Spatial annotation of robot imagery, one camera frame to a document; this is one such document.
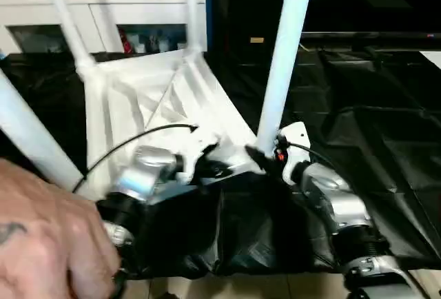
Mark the white plastic table leg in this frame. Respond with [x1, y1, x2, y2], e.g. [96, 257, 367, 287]
[256, 0, 317, 156]
[0, 69, 86, 190]
[185, 0, 205, 58]
[39, 0, 96, 71]

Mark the white plastic table top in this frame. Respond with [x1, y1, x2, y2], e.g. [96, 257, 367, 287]
[76, 48, 269, 204]

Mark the tattooed bare person hand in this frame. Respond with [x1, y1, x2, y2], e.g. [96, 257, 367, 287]
[0, 156, 122, 299]

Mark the white flat board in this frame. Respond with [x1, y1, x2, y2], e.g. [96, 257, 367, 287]
[419, 50, 441, 70]

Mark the white cabinet with glass doors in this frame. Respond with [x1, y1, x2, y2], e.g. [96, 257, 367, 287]
[0, 0, 208, 55]

